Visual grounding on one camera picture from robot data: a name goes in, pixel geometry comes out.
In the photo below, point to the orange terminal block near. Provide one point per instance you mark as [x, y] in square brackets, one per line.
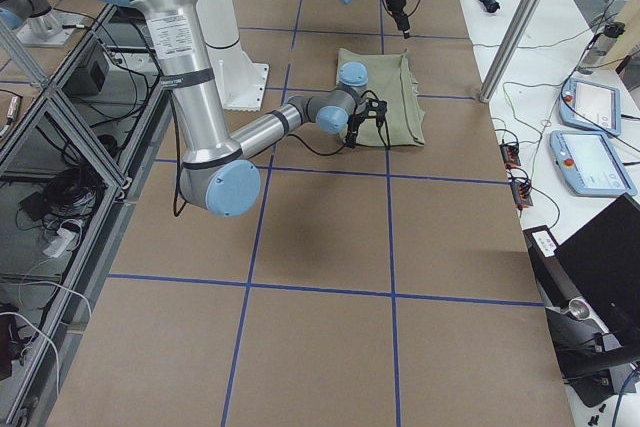
[521, 191]

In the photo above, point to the grey water bottle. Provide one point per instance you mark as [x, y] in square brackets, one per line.
[600, 45]

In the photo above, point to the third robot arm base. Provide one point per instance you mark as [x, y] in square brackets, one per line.
[38, 24]

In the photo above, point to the orange terminal block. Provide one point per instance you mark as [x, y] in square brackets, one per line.
[510, 154]
[521, 191]

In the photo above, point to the far teach pendant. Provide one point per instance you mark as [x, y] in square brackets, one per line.
[590, 106]

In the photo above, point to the olive green long-sleeve shirt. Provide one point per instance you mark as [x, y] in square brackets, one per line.
[390, 78]

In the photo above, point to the aluminium frame post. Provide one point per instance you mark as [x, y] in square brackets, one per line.
[507, 48]

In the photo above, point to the orange terminal block far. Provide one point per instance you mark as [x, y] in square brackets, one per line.
[510, 154]

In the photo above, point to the black camera stand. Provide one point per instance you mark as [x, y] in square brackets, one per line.
[592, 360]

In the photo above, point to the teach pendant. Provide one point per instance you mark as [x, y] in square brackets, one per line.
[590, 106]
[589, 164]

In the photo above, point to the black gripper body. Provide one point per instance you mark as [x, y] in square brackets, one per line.
[396, 6]
[357, 122]

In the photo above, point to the near teach pendant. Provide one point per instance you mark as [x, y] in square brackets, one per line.
[589, 164]

